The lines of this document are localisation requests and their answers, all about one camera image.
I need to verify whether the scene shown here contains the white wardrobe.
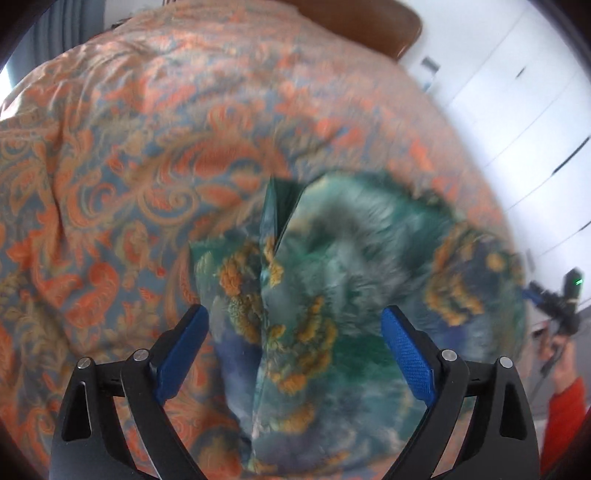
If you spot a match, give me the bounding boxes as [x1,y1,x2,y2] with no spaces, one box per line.
[397,0,591,296]

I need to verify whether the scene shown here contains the blue grey curtain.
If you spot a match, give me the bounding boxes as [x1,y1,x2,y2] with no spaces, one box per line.
[46,0,121,28]

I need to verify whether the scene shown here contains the orange patterned quilt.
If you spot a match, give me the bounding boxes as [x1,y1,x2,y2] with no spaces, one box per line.
[0,0,527,480]

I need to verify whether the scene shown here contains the person's right forearm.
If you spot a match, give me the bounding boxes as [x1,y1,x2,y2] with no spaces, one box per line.
[540,376,591,476]

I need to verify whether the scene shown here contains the person's right hand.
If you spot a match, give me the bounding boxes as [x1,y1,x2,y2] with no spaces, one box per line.
[538,330,575,393]

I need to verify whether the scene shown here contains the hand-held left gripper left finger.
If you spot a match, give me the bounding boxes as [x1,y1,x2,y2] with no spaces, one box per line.
[48,305,209,480]

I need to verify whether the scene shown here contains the wooden headboard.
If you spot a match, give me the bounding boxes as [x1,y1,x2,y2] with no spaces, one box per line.
[295,0,423,60]

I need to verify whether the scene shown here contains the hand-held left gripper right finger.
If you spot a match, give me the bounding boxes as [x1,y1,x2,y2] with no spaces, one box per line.
[381,305,540,480]

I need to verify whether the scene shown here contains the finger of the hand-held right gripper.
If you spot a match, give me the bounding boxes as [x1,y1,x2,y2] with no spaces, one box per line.
[524,282,561,315]

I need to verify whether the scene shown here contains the green floral padded jacket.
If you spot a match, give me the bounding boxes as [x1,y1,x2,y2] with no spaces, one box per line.
[191,172,527,478]

